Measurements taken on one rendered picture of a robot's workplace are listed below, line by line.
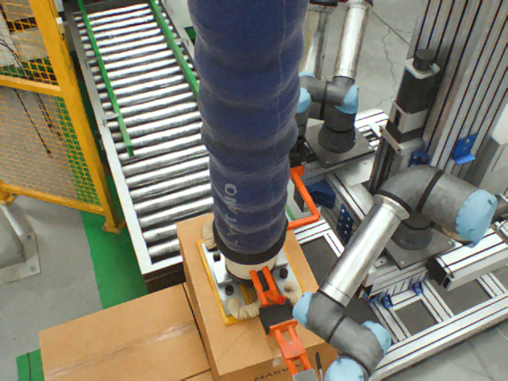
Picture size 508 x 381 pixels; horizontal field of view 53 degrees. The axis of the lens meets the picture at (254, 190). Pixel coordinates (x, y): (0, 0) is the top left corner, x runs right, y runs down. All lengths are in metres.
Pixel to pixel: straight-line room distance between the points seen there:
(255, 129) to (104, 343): 1.31
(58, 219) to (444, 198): 2.52
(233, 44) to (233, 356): 0.99
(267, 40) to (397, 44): 3.67
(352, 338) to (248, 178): 0.44
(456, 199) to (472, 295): 1.60
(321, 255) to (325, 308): 1.54
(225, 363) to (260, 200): 0.56
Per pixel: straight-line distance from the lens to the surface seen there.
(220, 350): 1.66
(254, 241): 1.46
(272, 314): 1.54
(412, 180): 1.24
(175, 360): 2.10
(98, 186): 2.88
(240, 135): 1.13
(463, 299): 2.77
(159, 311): 2.20
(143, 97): 3.11
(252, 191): 1.29
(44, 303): 3.01
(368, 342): 1.18
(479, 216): 1.23
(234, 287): 1.73
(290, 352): 1.50
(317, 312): 1.20
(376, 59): 4.40
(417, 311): 2.66
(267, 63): 1.02
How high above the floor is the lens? 2.47
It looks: 49 degrees down
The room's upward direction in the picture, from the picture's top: straight up
